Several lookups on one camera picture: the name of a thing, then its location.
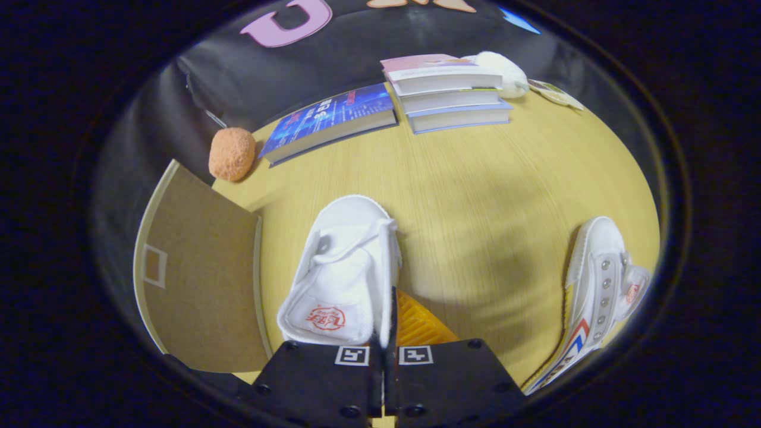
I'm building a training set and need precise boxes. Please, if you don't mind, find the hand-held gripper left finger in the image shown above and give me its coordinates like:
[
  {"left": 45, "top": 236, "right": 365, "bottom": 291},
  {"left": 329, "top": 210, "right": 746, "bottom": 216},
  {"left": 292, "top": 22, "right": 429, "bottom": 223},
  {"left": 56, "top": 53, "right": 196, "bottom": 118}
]
[{"left": 250, "top": 330, "right": 384, "bottom": 428}]

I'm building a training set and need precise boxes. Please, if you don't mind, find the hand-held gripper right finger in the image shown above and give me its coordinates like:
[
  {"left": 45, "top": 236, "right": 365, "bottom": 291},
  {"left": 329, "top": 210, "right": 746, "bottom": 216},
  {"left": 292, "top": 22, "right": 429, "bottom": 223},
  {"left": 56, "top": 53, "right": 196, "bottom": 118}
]
[{"left": 383, "top": 287, "right": 527, "bottom": 428}]

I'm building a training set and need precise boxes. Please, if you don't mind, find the white canvas shoe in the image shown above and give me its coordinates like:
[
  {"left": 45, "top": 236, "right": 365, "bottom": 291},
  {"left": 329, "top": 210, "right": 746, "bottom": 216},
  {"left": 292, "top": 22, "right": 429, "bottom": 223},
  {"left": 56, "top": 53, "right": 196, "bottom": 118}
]
[
  {"left": 276, "top": 194, "right": 402, "bottom": 347},
  {"left": 523, "top": 216, "right": 653, "bottom": 396}
]

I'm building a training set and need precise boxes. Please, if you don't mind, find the brown fabric storage box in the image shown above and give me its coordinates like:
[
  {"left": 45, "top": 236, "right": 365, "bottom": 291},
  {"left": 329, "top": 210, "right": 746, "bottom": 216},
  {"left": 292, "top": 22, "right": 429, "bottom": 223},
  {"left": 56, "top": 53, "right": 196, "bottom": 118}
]
[{"left": 133, "top": 159, "right": 273, "bottom": 374}]

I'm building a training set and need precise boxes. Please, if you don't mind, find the orange sponge ball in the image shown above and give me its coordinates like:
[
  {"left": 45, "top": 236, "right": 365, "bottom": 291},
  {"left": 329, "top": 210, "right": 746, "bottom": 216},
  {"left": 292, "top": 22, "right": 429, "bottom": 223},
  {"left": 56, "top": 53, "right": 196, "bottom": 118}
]
[{"left": 208, "top": 127, "right": 257, "bottom": 182}]

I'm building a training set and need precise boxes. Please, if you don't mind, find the pale blue cover book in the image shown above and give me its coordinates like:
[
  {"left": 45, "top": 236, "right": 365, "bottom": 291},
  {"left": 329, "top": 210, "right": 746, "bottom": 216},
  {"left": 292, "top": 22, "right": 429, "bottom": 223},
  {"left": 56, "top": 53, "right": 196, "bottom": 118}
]
[{"left": 406, "top": 98, "right": 514, "bottom": 135}]

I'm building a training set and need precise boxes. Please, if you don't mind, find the white green-edged book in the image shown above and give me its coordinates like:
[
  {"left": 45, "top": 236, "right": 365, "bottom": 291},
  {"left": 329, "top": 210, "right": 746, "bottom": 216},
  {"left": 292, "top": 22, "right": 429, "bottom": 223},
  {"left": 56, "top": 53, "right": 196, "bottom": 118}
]
[{"left": 397, "top": 87, "right": 504, "bottom": 115}]

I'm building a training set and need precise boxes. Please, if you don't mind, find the white divided snack tray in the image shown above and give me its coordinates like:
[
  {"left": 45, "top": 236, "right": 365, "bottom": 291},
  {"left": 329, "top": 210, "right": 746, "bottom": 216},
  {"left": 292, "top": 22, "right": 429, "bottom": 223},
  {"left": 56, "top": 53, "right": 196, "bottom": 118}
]
[{"left": 526, "top": 78, "right": 586, "bottom": 112}]

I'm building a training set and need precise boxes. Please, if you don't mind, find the pink cover book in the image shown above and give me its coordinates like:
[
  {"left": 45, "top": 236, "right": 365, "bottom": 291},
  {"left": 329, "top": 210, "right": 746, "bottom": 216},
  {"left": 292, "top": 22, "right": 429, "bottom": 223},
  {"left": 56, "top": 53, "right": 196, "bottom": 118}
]
[{"left": 380, "top": 53, "right": 504, "bottom": 97}]

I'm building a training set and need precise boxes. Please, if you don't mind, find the white fluffy plush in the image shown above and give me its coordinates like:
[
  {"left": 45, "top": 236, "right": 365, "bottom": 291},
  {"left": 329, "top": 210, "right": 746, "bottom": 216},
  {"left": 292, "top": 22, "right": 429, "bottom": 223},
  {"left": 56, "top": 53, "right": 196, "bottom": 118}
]
[{"left": 461, "top": 51, "right": 530, "bottom": 99}]

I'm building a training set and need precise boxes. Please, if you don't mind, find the black backdrop cloth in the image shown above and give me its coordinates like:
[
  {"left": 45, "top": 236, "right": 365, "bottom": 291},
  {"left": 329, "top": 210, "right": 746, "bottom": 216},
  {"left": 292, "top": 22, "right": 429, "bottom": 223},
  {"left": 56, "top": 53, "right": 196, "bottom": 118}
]
[{"left": 98, "top": 0, "right": 595, "bottom": 197}]

